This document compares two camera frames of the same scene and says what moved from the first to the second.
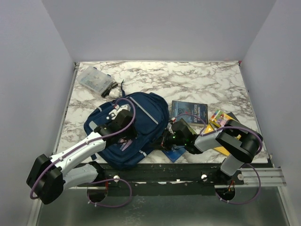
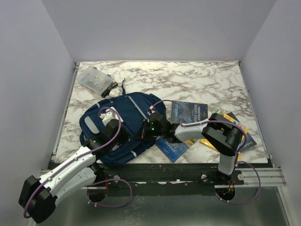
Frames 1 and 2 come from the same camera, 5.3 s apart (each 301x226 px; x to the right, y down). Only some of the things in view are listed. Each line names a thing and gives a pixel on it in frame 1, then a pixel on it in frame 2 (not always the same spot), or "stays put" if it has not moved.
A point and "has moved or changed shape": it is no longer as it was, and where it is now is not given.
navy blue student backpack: (152, 121) has moved or changed shape
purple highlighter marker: (127, 145) -> (116, 147)
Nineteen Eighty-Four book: (198, 109) stays put
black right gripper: (164, 143) -> (145, 130)
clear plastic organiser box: (95, 79) stays put
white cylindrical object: (115, 92) stays put
